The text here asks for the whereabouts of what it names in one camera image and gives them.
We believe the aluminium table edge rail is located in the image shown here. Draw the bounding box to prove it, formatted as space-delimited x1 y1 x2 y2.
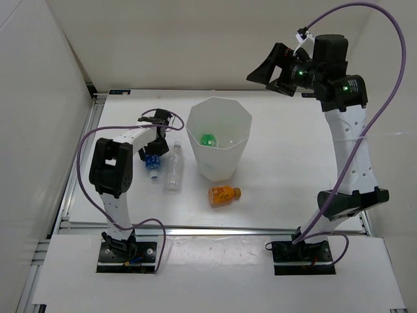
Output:
48 83 372 237

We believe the clear unlabelled plastic bottle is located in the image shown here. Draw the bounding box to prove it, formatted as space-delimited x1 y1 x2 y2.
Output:
164 141 184 194

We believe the white octagonal bin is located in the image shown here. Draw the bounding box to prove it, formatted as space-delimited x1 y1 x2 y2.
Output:
186 97 252 182

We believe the orange plastic bottle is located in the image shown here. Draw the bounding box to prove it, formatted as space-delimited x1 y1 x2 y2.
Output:
208 186 242 207

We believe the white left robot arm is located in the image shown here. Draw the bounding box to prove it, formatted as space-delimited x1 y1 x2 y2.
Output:
89 108 173 261

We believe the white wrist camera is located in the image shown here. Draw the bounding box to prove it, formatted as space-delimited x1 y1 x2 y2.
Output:
137 115 161 125
296 27 315 45

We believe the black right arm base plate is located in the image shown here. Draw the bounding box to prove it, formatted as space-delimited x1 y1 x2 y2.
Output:
266 241 336 276

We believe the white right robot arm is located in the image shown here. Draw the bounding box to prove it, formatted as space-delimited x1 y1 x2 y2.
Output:
247 35 390 261

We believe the blue label clear plastic bottle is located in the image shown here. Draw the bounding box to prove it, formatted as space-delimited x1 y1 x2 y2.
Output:
145 155 161 183

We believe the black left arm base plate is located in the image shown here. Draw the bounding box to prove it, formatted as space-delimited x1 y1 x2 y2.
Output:
96 236 158 274

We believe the green plastic soda bottle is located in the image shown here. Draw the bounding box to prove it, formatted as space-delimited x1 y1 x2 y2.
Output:
200 134 218 147

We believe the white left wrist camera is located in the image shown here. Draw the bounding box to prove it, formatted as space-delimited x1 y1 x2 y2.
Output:
137 115 161 125

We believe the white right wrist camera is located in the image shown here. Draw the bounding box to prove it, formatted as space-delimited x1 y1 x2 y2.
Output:
296 27 315 45

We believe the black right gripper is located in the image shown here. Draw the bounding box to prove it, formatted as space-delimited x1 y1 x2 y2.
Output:
246 44 323 97

